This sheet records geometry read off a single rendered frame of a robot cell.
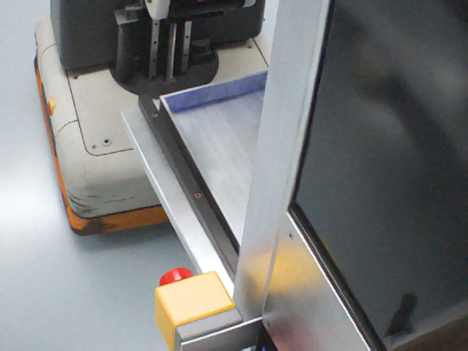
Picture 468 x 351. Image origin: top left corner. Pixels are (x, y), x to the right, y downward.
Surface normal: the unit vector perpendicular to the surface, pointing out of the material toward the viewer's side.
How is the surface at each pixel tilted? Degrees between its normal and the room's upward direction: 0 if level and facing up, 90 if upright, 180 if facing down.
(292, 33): 90
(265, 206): 90
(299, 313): 90
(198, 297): 0
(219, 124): 0
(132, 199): 90
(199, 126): 0
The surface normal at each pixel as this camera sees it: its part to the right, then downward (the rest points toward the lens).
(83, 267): 0.09, -0.65
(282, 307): -0.91, 0.26
